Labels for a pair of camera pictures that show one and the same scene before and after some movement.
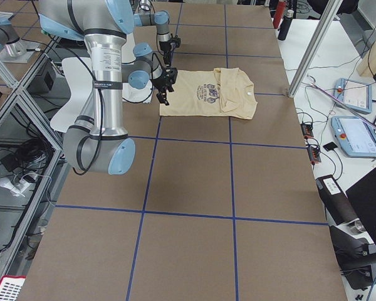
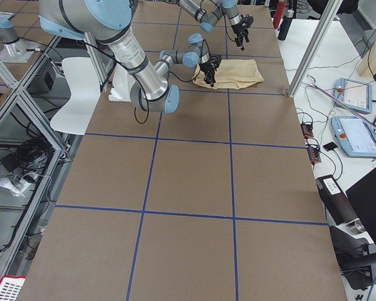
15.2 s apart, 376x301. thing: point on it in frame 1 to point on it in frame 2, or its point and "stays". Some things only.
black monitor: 370,200 stays
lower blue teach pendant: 356,138 stays
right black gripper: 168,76 to 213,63
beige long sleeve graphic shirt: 222,92 to 232,74
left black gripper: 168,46 to 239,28
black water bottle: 285,26 stays
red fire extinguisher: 279,11 stays
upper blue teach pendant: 353,95 stays
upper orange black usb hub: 307,129 stays
